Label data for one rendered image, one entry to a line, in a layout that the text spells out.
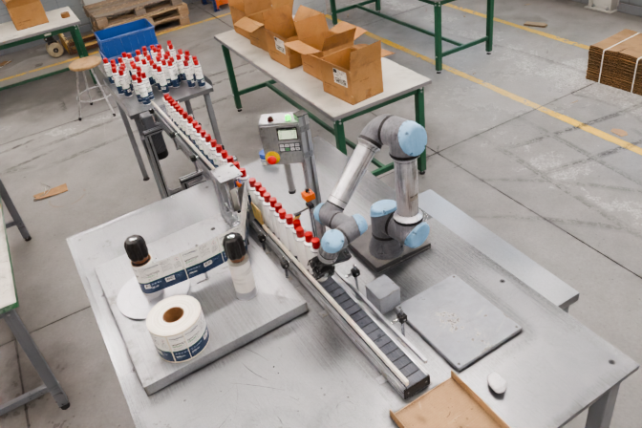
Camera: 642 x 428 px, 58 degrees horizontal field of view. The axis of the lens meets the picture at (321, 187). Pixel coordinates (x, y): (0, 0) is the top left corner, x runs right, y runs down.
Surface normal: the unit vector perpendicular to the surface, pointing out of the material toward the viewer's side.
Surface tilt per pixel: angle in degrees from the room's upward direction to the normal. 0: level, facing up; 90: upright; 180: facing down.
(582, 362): 0
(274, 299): 0
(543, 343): 0
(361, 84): 90
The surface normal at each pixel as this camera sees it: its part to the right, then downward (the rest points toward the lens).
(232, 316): -0.13, -0.82
